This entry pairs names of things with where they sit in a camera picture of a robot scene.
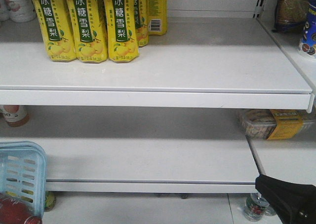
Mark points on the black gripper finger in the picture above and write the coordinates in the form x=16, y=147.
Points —
x=293, y=203

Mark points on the light blue plastic basket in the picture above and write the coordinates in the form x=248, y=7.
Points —
x=23, y=168

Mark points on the red coke bottle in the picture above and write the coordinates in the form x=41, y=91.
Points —
x=13, y=211

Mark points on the clear bottle under shelf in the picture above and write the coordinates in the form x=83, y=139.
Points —
x=255, y=207

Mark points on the clear box yellow label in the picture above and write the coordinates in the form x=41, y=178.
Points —
x=274, y=124

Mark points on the white shelf unit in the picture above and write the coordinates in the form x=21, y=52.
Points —
x=164, y=122

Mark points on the blue cookie tub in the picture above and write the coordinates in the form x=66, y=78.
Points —
x=307, y=44

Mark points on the purple biscuit package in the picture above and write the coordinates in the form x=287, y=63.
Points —
x=290, y=15

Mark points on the yellow pear drink bottle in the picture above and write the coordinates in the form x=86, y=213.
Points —
x=122, y=41
x=89, y=30
x=141, y=22
x=157, y=17
x=56, y=28

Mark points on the orange juice bottle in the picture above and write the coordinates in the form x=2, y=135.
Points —
x=15, y=115

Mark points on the white bottle pink label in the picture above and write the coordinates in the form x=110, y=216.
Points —
x=21, y=11

